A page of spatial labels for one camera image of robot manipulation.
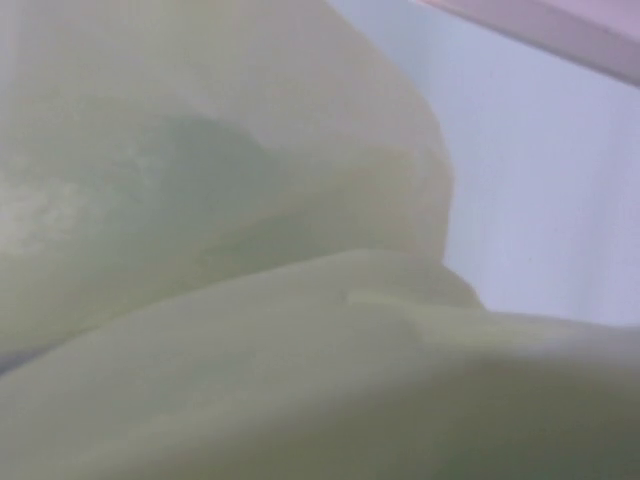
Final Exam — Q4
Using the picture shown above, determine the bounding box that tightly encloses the translucent pale green plastic bag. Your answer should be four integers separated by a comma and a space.
1, 1, 639, 479

